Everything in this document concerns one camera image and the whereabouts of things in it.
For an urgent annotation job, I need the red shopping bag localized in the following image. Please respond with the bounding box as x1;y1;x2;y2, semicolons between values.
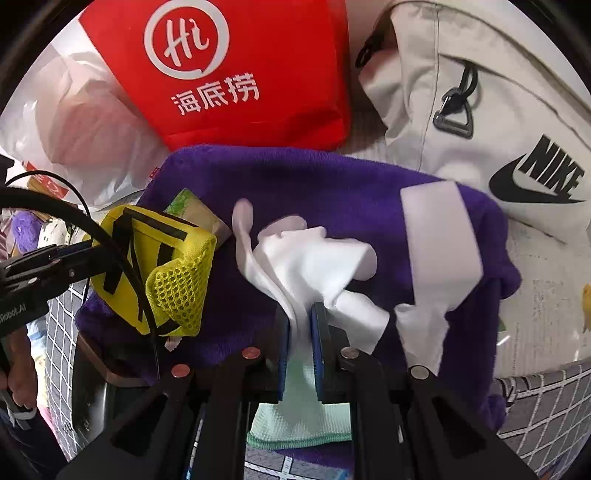
78;0;352;152

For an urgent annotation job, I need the white sponge block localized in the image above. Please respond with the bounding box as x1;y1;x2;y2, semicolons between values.
399;181;483;312

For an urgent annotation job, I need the yellow mesh pouch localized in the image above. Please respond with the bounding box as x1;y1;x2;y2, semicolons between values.
90;205;218;337

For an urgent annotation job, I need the white printed sheet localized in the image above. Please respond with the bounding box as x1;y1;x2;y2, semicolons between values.
496;217;591;379

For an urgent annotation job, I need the beige backpack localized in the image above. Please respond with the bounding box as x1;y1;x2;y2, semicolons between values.
355;0;591;245

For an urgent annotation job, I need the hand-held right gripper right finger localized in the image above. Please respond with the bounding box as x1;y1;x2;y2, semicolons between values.
310;302;539;480

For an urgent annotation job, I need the white dotted plush toy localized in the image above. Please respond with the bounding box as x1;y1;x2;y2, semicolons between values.
39;219;70;250

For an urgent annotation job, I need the person's left forearm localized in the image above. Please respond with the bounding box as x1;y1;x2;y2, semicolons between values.
0;406;70;480

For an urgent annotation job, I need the small green tissue pack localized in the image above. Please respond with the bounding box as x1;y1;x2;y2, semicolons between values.
164;188;234;243

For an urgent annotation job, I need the person's left hand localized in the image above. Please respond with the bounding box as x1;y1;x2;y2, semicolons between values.
0;330;40;411

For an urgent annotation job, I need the mint green washcloth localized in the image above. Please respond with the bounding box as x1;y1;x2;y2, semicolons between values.
247;355;354;450

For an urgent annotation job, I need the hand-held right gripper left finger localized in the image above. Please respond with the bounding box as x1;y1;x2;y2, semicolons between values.
58;305;291;480

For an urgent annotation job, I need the purple plush toy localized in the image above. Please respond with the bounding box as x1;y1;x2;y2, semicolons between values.
10;211;44;256

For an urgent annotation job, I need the grey checked blanket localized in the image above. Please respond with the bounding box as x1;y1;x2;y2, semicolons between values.
44;277;591;480

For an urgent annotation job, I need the thin black cable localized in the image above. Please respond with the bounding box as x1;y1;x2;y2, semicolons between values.
4;170;93;301

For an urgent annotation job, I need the dark box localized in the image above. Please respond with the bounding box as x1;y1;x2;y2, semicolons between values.
71;330;160;444

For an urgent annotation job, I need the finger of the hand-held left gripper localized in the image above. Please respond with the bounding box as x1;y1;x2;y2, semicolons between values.
28;258;100;283
39;242;95;261

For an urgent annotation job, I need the white cloth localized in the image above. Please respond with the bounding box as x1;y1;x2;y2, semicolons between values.
231;198;391;365
394;302;451;377

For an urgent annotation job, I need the purple towel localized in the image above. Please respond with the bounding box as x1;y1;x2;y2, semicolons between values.
74;145;522;467

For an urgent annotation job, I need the white plastic bag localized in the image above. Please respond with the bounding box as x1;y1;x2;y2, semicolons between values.
0;51;169;208

